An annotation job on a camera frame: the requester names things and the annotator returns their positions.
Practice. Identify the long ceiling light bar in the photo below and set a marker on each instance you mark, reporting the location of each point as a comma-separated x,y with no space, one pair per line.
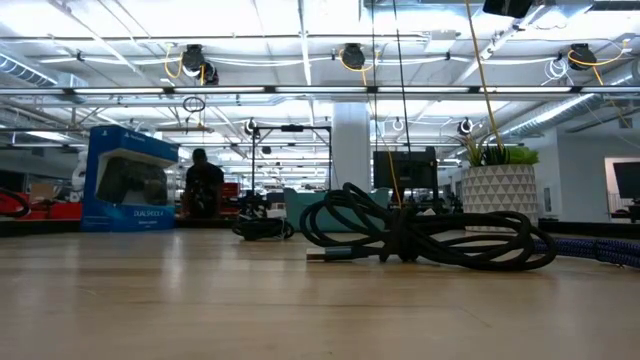
320,90

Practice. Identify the black background rig frame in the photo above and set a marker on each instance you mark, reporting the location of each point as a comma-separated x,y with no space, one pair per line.
292,128

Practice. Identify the red tool chest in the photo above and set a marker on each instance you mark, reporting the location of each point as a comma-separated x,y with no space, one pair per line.
231,190

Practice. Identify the teal plastic bin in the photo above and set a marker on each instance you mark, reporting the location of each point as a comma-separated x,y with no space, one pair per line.
300,197

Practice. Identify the red background crate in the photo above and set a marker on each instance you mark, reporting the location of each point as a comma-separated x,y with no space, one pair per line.
60,211

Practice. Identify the dark wall screen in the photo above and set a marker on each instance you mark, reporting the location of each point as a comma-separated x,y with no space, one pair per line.
629,180

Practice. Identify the green succulent plant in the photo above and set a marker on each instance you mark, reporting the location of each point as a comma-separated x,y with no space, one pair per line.
522,156

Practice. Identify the person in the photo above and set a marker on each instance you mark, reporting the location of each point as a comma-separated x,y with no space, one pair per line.
202,185

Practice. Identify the blue DualShock controller box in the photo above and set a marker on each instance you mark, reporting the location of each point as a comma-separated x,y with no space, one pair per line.
107,142

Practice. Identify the white building column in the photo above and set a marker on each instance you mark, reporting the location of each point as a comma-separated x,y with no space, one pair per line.
351,145

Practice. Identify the black aluminium table frame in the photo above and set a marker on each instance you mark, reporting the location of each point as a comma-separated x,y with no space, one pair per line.
40,227

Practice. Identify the white triangle-patterned plant pot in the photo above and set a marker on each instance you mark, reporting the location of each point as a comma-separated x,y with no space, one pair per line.
500,190

